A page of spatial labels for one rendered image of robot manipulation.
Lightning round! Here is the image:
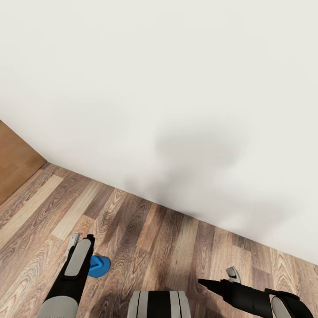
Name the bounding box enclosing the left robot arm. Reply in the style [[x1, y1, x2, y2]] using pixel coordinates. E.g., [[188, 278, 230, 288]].
[[35, 232, 95, 318]]

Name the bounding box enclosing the robot trunk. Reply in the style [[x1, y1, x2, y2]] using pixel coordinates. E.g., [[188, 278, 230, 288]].
[[127, 291, 191, 318]]

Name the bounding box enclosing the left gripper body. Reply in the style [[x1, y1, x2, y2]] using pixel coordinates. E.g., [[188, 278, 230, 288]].
[[84, 237, 95, 253]]

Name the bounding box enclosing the sandal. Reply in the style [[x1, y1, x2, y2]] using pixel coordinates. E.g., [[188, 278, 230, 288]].
[[88, 255, 111, 278]]

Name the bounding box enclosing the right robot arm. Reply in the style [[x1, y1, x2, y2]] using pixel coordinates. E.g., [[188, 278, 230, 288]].
[[198, 266, 314, 318]]

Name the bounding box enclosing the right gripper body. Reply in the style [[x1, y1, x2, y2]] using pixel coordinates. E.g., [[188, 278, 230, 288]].
[[221, 279, 256, 315]]

